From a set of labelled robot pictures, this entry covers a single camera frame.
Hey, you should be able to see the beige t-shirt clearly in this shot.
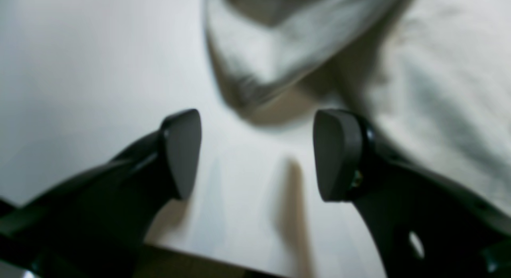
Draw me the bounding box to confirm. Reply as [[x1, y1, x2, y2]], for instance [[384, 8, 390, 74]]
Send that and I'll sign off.
[[204, 0, 511, 214]]

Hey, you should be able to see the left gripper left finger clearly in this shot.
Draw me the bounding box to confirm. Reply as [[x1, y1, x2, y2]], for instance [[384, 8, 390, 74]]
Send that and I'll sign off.
[[1, 109, 202, 278]]

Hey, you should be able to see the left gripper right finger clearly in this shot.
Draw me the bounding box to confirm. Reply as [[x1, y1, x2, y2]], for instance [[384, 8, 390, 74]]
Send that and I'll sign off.
[[313, 109, 511, 278]]

